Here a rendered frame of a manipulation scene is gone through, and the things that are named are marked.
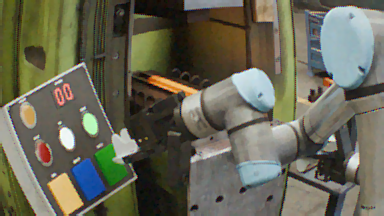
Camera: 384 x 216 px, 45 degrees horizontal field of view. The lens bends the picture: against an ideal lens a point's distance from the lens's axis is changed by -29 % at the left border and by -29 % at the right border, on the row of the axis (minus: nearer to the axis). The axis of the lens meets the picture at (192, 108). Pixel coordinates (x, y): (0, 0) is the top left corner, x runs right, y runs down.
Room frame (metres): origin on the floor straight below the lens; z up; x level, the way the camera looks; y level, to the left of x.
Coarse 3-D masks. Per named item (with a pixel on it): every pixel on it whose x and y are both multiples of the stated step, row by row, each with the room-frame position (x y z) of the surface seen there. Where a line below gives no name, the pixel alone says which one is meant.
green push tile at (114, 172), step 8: (112, 144) 1.16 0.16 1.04; (96, 152) 1.10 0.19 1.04; (104, 152) 1.12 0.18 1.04; (112, 152) 1.14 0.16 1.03; (96, 160) 1.09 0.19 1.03; (104, 160) 1.11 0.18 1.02; (112, 160) 1.13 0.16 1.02; (104, 168) 1.09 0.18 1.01; (112, 168) 1.11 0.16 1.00; (120, 168) 1.13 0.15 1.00; (112, 176) 1.09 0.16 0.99; (120, 176) 1.12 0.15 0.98; (112, 184) 1.08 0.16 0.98
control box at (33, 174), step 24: (72, 72) 1.18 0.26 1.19; (24, 96) 1.00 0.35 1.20; (48, 96) 1.07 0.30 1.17; (72, 96) 1.14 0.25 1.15; (96, 96) 1.21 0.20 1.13; (0, 120) 0.94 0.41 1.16; (48, 120) 1.03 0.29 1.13; (72, 120) 1.10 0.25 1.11; (96, 120) 1.16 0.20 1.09; (24, 144) 0.93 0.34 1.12; (48, 144) 0.99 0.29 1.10; (96, 144) 1.12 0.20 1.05; (24, 168) 0.91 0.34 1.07; (48, 168) 0.95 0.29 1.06; (96, 168) 1.08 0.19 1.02; (24, 192) 0.92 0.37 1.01; (48, 192) 0.90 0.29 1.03
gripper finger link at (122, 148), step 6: (114, 138) 1.09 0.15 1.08; (120, 138) 1.08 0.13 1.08; (114, 144) 1.09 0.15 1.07; (120, 144) 1.08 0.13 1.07; (126, 144) 1.07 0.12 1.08; (132, 144) 1.07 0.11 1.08; (120, 150) 1.08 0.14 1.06; (126, 150) 1.07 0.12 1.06; (132, 150) 1.07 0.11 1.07; (120, 156) 1.08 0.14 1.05; (120, 162) 1.08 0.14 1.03
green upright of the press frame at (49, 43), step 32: (32, 0) 1.67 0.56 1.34; (64, 0) 1.36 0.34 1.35; (96, 0) 1.43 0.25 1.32; (128, 0) 1.50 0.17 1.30; (32, 32) 1.67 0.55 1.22; (64, 32) 1.37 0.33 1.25; (96, 32) 1.44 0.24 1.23; (128, 32) 1.51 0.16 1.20; (32, 64) 1.57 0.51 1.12; (64, 64) 1.37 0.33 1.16; (96, 64) 1.44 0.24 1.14; (128, 192) 1.50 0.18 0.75
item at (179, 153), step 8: (168, 136) 1.03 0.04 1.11; (176, 136) 1.02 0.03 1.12; (168, 144) 1.03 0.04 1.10; (176, 144) 1.02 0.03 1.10; (184, 144) 1.03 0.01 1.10; (168, 152) 1.02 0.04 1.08; (176, 152) 1.02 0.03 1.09; (184, 152) 1.03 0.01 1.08; (168, 160) 1.02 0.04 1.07; (176, 160) 1.02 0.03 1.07; (184, 160) 1.03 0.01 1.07; (168, 168) 1.02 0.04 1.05; (176, 168) 1.02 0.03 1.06; (184, 168) 1.03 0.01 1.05; (168, 176) 1.02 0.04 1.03; (176, 176) 1.02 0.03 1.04; (184, 176) 1.02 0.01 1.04; (168, 184) 1.02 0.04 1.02; (176, 184) 1.01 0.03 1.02; (184, 184) 1.02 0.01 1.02
